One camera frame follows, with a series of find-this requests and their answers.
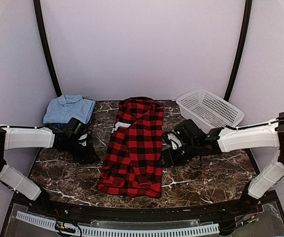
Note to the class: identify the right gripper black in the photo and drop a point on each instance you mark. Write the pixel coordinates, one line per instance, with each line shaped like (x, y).
(169, 159)

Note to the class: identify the black frame post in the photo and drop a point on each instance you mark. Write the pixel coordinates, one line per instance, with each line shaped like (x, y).
(239, 51)
(45, 47)

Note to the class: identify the right black frame post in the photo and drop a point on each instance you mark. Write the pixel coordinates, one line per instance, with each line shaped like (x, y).
(239, 51)

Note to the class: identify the folded light blue shirt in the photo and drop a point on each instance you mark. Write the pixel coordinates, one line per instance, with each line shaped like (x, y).
(65, 107)

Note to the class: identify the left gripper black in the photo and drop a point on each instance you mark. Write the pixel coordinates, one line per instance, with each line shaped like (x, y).
(89, 157)

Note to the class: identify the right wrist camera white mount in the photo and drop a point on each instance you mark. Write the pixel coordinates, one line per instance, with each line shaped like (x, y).
(171, 139)

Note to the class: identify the folded dark navy shirt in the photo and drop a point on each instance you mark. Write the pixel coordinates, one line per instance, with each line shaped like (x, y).
(55, 126)

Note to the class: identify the white slotted cable duct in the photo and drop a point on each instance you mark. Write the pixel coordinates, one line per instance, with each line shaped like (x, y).
(98, 228)

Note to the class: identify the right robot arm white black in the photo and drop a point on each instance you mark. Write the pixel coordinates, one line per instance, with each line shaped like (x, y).
(188, 141)

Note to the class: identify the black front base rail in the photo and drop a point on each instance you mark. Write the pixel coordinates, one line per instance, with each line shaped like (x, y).
(269, 211)

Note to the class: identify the left black frame post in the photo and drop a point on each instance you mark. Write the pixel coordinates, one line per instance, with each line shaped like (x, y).
(45, 47)

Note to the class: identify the red black plaid shirt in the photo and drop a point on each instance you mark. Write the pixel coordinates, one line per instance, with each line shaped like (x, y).
(132, 162)

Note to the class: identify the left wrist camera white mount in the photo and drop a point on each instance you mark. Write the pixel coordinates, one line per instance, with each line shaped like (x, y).
(84, 139)

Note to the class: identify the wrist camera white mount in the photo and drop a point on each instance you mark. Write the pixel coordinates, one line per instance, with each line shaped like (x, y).
(84, 139)
(171, 139)

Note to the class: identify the white plastic mesh basket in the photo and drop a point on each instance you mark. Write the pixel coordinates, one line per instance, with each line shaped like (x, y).
(208, 110)

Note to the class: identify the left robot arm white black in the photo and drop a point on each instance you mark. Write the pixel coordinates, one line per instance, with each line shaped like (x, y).
(72, 138)

